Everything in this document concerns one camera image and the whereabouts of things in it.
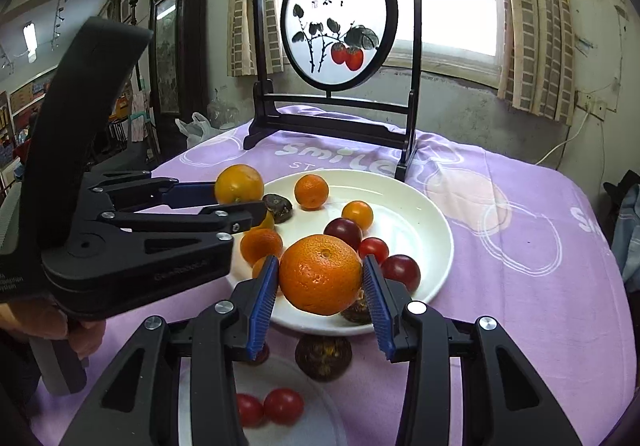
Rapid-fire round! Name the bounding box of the smooth orange fruit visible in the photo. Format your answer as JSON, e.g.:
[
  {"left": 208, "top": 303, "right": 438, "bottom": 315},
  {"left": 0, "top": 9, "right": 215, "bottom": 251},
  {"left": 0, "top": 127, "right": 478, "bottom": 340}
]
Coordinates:
[{"left": 214, "top": 165, "right": 265, "bottom": 205}]

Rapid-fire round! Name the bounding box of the small dark purple fruit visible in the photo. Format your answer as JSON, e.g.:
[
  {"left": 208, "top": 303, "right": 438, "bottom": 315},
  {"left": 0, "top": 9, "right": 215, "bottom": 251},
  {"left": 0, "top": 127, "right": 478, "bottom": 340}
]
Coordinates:
[{"left": 262, "top": 194, "right": 293, "bottom": 224}]

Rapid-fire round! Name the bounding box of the large orange mandarin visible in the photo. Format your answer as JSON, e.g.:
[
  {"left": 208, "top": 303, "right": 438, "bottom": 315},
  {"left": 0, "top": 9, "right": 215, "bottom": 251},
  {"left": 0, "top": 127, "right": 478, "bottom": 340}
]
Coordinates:
[{"left": 279, "top": 234, "right": 362, "bottom": 316}]

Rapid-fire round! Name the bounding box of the red cherry tomato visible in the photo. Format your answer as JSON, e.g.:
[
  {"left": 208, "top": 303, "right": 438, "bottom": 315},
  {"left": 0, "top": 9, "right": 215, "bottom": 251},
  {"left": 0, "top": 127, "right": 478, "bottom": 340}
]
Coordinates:
[
  {"left": 236, "top": 393, "right": 265, "bottom": 428},
  {"left": 262, "top": 388, "right": 305, "bottom": 426}
]

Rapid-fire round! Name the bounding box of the dark passion fruit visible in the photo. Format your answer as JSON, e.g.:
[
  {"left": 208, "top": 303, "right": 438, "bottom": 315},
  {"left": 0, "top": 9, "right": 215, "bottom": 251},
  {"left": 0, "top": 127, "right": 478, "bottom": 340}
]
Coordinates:
[
  {"left": 295, "top": 334, "right": 352, "bottom": 382},
  {"left": 341, "top": 289, "right": 371, "bottom": 325}
]

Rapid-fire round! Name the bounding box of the yellow orange round fruit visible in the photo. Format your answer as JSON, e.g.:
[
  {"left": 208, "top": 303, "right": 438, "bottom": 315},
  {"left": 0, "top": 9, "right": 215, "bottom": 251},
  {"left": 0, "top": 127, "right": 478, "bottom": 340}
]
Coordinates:
[{"left": 252, "top": 255, "right": 267, "bottom": 278}]

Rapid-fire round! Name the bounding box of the person's left hand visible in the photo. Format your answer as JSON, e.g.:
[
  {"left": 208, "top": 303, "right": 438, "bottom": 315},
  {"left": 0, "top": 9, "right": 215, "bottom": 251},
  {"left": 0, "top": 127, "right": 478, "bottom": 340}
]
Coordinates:
[{"left": 0, "top": 299, "right": 106, "bottom": 359}]

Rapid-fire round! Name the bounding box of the orange mandarin plate left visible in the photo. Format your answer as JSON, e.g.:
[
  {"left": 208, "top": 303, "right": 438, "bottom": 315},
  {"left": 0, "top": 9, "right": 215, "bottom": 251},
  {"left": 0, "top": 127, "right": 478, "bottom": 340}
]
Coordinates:
[{"left": 240, "top": 229, "right": 284, "bottom": 266}]

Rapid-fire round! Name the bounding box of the orange mandarin plate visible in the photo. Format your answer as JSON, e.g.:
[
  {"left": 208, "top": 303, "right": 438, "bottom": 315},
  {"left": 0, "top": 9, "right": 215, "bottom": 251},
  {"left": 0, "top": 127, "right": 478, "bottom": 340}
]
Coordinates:
[
  {"left": 294, "top": 174, "right": 329, "bottom": 210},
  {"left": 240, "top": 229, "right": 284, "bottom": 266}
]

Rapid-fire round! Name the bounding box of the white plastic bag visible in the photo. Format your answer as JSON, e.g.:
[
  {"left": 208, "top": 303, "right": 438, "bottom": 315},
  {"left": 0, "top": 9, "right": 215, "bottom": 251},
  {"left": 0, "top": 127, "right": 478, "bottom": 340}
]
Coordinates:
[{"left": 175, "top": 111, "right": 220, "bottom": 149}]

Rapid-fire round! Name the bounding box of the orange mandarin plate back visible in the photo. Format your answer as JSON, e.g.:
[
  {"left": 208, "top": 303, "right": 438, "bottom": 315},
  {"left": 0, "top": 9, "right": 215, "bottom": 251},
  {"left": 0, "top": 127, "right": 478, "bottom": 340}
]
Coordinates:
[{"left": 294, "top": 174, "right": 329, "bottom": 210}]

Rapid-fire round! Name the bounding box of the dark red plum left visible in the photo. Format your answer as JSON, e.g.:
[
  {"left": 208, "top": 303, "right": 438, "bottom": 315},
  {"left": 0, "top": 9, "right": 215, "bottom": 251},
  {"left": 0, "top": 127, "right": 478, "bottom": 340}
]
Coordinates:
[{"left": 323, "top": 218, "right": 362, "bottom": 251}]

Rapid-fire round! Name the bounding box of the dark red plum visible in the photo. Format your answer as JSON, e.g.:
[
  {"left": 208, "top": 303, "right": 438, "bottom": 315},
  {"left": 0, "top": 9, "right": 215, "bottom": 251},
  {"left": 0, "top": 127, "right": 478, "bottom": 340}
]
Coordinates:
[
  {"left": 323, "top": 218, "right": 362, "bottom": 251},
  {"left": 381, "top": 255, "right": 421, "bottom": 292}
]

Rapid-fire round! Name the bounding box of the small orange tomato plate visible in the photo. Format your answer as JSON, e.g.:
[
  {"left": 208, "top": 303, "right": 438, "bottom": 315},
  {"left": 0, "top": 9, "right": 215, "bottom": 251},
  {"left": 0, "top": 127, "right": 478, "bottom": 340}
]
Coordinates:
[{"left": 342, "top": 200, "right": 374, "bottom": 232}]

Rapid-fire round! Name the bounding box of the small red tomato plate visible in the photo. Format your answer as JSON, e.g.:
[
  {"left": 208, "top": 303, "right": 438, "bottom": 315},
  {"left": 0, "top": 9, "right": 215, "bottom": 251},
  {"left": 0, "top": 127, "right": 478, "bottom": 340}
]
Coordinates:
[{"left": 358, "top": 237, "right": 390, "bottom": 264}]

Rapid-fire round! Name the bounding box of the purple tablecloth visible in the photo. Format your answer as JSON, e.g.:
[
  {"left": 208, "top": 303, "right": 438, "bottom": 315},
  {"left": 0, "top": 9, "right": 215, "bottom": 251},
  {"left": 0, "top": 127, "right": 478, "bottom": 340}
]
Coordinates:
[{"left": 32, "top": 123, "right": 637, "bottom": 445}]

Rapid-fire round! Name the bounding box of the dark red plum right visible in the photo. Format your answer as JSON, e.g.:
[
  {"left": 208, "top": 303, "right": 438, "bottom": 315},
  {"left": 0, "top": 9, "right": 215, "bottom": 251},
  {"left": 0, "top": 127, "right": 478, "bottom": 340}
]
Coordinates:
[{"left": 381, "top": 255, "right": 421, "bottom": 292}]

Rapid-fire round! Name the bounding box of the white oval plate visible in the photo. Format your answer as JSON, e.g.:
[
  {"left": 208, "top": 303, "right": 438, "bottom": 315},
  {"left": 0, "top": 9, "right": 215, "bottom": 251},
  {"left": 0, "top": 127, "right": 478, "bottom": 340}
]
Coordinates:
[{"left": 226, "top": 169, "right": 454, "bottom": 336}]

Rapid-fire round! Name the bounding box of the dark wooden cabinet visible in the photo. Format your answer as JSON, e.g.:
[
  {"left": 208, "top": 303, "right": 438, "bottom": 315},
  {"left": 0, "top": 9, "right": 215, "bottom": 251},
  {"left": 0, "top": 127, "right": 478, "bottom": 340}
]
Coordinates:
[{"left": 149, "top": 0, "right": 209, "bottom": 161}]

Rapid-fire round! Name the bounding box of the black framed round painting screen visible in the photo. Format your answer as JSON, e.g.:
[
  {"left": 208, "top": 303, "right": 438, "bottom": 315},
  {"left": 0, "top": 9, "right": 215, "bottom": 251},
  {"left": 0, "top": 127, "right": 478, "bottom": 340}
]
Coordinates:
[{"left": 243, "top": 0, "right": 422, "bottom": 181}]

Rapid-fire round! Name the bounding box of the blue cloth bag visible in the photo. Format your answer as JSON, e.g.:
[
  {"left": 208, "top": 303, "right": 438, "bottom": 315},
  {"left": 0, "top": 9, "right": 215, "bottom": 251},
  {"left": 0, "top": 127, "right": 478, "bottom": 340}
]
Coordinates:
[{"left": 603, "top": 170, "right": 640, "bottom": 293}]

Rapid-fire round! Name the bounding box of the left beige curtain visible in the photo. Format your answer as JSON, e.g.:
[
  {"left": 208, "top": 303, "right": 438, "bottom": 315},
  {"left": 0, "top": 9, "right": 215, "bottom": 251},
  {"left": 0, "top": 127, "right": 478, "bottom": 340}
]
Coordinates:
[{"left": 227, "top": 0, "right": 283, "bottom": 77}]

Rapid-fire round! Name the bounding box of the beige curtain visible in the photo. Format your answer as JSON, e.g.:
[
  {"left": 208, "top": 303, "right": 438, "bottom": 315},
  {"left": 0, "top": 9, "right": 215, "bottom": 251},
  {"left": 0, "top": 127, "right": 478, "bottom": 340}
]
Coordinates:
[
  {"left": 227, "top": 0, "right": 283, "bottom": 77},
  {"left": 498, "top": 0, "right": 575, "bottom": 125}
]

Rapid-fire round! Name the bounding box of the right beige curtain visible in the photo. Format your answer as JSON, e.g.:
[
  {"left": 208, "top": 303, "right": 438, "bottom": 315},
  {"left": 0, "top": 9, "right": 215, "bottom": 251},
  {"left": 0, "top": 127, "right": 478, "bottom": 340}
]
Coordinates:
[{"left": 498, "top": 0, "right": 575, "bottom": 125}]

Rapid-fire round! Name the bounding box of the white power cable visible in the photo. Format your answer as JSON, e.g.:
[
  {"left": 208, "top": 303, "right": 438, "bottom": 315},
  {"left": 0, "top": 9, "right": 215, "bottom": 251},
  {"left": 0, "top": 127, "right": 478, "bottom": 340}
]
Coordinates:
[{"left": 534, "top": 108, "right": 592, "bottom": 167}]

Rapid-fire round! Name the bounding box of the white wall socket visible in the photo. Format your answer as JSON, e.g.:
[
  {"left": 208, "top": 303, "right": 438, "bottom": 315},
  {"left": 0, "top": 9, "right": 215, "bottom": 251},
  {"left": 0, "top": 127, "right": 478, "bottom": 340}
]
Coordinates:
[{"left": 574, "top": 90, "right": 608, "bottom": 122}]

